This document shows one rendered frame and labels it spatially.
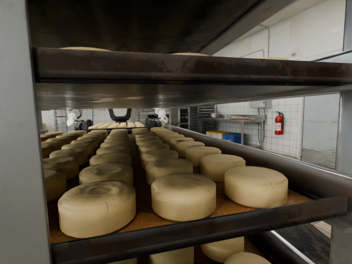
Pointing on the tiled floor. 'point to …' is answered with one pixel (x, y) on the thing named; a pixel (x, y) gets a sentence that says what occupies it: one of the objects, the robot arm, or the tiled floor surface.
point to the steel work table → (241, 125)
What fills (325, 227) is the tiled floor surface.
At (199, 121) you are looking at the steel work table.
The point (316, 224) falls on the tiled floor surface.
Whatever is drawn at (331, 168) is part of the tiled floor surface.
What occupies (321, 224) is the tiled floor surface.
